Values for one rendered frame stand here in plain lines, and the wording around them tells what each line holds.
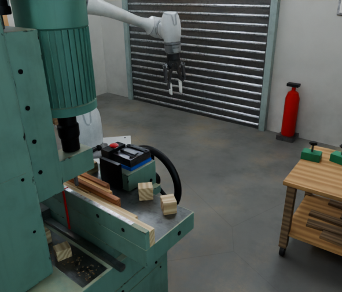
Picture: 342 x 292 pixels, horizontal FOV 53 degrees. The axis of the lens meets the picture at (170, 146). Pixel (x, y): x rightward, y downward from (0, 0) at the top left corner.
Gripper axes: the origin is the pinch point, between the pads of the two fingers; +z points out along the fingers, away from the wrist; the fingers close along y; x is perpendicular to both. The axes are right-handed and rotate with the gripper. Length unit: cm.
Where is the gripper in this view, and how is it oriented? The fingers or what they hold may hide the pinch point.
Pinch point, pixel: (175, 88)
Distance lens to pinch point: 201.5
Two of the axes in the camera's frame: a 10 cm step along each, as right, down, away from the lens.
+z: 0.8, 9.1, 4.0
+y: 9.0, -2.4, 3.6
